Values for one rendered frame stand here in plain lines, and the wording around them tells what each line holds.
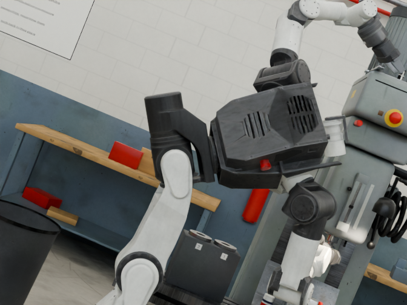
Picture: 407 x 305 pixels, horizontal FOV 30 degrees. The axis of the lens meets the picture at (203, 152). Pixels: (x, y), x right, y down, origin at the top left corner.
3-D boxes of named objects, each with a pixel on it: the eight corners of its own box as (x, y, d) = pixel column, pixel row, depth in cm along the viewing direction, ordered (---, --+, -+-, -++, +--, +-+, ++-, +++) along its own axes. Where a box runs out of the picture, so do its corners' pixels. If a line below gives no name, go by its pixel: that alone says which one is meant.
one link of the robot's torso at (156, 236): (109, 294, 223) (156, 143, 220) (108, 278, 240) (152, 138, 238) (158, 307, 225) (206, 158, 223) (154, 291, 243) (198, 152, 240)
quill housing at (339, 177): (364, 249, 267) (400, 164, 266) (309, 226, 269) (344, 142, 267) (357, 241, 286) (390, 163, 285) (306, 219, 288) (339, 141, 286)
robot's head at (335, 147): (321, 158, 235) (349, 154, 236) (317, 126, 234) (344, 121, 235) (315, 156, 241) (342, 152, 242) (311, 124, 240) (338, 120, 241)
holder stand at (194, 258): (221, 304, 277) (243, 253, 276) (165, 282, 274) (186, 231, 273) (217, 295, 289) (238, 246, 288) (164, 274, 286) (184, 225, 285)
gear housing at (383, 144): (407, 167, 262) (418, 140, 262) (341, 140, 264) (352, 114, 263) (390, 164, 296) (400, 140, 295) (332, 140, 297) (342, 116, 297)
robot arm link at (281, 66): (296, 43, 240) (290, 78, 234) (310, 59, 246) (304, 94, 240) (265, 51, 247) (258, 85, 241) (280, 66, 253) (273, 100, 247)
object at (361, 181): (346, 232, 264) (370, 177, 263) (335, 228, 264) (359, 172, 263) (345, 231, 268) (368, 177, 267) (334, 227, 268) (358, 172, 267)
